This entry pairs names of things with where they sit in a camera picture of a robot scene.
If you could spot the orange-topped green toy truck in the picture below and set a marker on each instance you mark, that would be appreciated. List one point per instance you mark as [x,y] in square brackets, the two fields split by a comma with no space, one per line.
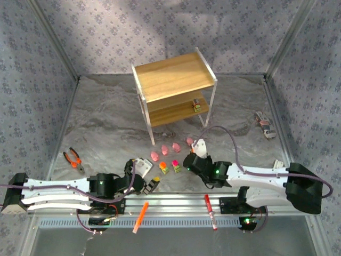
[164,168]

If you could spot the pink plastic pig toy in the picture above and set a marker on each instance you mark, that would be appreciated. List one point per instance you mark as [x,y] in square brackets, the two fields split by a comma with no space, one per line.
[189,141]
[154,156]
[176,147]
[165,150]

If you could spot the pink-topped green toy truck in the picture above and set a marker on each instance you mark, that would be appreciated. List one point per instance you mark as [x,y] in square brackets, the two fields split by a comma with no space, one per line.
[176,166]

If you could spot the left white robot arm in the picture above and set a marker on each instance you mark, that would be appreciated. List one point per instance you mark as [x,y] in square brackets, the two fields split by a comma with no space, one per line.
[53,181]

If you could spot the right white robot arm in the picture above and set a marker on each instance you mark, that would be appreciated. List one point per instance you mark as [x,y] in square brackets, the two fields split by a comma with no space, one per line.
[261,170]

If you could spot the orange marker pen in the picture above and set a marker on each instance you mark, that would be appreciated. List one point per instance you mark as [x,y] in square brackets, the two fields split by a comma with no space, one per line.
[141,217]

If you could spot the black controller board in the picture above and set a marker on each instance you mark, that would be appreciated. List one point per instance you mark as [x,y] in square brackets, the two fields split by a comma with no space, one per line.
[100,225]
[247,225]

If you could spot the red marker pen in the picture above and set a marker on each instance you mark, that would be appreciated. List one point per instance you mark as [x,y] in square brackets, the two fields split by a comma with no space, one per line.
[210,212]

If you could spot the white plastic clip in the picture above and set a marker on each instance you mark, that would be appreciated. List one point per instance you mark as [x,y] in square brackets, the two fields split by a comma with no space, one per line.
[278,164]

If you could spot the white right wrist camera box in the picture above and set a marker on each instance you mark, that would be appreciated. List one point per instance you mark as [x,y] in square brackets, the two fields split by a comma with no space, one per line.
[201,149]

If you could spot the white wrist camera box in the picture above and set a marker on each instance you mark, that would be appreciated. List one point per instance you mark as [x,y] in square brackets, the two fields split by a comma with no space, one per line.
[144,166]
[201,149]

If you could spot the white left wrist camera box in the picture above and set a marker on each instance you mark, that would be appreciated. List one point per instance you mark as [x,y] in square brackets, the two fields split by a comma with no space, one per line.
[144,166]

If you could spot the aluminium mounting rail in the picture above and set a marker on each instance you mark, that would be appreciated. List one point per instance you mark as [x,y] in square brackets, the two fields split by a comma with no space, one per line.
[181,205]

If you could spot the aluminium table edge rail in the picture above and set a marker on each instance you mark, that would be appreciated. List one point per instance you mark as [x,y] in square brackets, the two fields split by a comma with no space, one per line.
[62,133]
[278,120]

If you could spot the wooden shelf with white frame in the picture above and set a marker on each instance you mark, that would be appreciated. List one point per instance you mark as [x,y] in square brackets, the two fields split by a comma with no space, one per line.
[173,77]

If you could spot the aluminium frame post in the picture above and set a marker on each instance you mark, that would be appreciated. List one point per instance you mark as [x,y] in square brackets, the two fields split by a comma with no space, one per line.
[289,40]
[56,40]

